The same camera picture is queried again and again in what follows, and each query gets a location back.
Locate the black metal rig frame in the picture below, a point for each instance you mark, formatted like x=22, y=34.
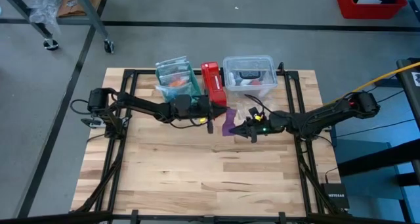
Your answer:
x=138, y=71

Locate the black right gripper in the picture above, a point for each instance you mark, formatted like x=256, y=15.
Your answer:
x=264, y=125

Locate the black and white pouch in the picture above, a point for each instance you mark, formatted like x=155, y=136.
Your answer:
x=249, y=75

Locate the teal plastic bin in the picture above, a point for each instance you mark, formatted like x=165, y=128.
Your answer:
x=196, y=82

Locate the red plastic crate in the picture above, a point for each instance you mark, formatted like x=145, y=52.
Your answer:
x=370, y=12

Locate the brown cardboard box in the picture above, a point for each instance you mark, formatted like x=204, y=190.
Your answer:
x=67, y=5

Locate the purple elastic bandage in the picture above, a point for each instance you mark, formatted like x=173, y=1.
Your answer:
x=228, y=125

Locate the clear plastic zip bag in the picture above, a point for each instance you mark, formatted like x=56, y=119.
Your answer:
x=242, y=109

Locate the white bandage roll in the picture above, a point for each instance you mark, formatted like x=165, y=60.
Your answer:
x=244, y=83
x=231, y=78

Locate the red first aid kit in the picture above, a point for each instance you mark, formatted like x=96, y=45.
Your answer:
x=211, y=79

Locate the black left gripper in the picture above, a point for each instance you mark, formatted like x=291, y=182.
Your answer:
x=201, y=107

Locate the empty clear zip bag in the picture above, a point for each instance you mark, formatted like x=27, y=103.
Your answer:
x=170, y=61
x=172, y=69

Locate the black metal stand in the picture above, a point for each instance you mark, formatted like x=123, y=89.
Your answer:
x=408, y=86

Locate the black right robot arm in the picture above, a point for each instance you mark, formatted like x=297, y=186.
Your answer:
x=328, y=114

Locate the black Netgear network switch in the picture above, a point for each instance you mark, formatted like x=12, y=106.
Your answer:
x=335, y=196

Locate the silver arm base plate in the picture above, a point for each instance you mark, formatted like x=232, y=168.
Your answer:
x=93, y=122

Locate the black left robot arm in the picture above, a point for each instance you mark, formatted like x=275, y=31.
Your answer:
x=144, y=105

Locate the red bandage roll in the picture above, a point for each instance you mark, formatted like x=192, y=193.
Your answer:
x=255, y=82

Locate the grey metal wheeled cart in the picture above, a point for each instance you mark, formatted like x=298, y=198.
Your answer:
x=90, y=13

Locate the clear plastic storage container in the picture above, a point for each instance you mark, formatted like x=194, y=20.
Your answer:
x=262, y=66

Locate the crumpled clear plastic wrap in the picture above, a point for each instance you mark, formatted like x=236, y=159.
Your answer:
x=44, y=7

